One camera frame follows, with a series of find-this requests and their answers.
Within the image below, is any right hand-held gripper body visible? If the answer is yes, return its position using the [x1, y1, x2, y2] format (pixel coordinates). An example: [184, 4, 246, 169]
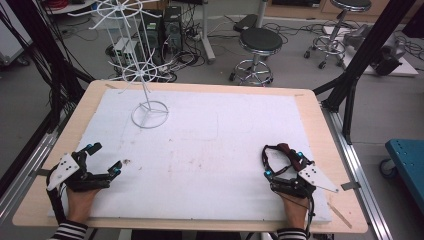
[269, 162, 340, 200]

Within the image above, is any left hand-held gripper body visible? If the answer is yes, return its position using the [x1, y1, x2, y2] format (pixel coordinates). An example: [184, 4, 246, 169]
[46, 151, 113, 193]

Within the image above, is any black headband with red bow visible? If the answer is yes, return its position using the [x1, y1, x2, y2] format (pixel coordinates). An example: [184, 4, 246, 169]
[261, 142, 306, 178]

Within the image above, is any person's right hand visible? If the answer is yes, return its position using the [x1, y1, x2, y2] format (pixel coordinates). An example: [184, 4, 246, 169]
[277, 192, 310, 230]

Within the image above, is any person's left hand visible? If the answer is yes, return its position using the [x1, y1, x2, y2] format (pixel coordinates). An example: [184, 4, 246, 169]
[65, 186, 102, 225]

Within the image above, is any grey tape strip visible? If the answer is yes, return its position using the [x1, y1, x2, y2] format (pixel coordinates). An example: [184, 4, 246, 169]
[27, 167, 52, 178]
[340, 181, 362, 192]

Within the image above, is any wooden stick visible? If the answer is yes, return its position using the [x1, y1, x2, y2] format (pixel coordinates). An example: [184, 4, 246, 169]
[326, 201, 353, 230]

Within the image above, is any white foam mat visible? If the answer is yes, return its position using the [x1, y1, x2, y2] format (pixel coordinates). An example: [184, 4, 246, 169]
[48, 87, 333, 225]

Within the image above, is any blue cart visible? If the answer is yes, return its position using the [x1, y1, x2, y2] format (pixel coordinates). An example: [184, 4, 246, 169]
[379, 138, 424, 215]

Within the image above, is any white box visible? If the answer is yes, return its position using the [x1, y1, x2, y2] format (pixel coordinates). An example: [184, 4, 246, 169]
[112, 36, 140, 68]

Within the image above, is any black round stool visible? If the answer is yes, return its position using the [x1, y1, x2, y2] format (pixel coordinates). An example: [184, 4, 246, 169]
[303, 0, 373, 70]
[228, 26, 284, 87]

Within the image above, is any black computer tower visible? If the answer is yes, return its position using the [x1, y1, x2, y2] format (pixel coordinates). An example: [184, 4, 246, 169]
[138, 9, 165, 66]
[162, 5, 185, 65]

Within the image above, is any black device on board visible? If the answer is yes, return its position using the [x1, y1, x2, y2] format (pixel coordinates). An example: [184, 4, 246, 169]
[343, 23, 408, 77]

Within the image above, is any white floor board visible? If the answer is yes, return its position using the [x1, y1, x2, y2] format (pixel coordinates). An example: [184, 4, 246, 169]
[322, 25, 420, 78]

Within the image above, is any black foot pedal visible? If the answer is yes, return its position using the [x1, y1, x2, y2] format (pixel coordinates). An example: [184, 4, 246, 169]
[232, 13, 260, 33]

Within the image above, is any grey table leg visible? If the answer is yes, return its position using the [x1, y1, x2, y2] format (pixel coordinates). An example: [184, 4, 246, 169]
[199, 0, 217, 65]

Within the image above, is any aluminium rail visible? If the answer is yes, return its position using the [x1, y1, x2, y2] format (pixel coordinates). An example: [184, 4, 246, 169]
[0, 109, 73, 221]
[320, 101, 395, 240]

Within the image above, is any white wire display rack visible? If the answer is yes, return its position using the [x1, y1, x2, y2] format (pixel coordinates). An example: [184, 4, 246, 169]
[67, 0, 175, 130]

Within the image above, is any black frame post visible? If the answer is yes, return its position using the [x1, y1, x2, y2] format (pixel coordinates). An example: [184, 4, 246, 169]
[5, 0, 95, 134]
[312, 0, 418, 145]

